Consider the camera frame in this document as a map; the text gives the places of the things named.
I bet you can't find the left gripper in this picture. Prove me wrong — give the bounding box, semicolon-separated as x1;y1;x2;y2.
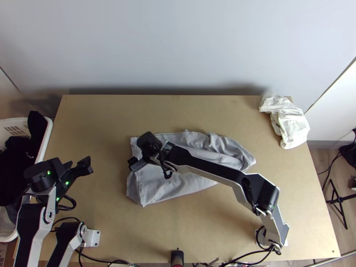
51;156;94;190

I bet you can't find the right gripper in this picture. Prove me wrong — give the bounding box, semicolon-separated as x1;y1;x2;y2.
127;131;163;172

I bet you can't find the grey t-shirt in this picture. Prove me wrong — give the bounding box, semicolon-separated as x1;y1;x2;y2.
125;129;256;208

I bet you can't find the white t-shirt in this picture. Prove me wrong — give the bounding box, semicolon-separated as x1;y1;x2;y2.
259;94;311;150

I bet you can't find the heap of black clothes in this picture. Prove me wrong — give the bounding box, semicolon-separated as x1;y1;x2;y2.
0;110;48;223

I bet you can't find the white laundry basket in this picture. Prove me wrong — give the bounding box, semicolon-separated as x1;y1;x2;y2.
0;117;54;243

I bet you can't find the black tripod stand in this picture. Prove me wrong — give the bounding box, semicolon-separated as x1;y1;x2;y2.
325;178;356;230

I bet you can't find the black cable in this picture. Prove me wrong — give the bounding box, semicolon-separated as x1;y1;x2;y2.
317;128;356;176
26;192;77;213
222;226;282;267
158;150;174;180

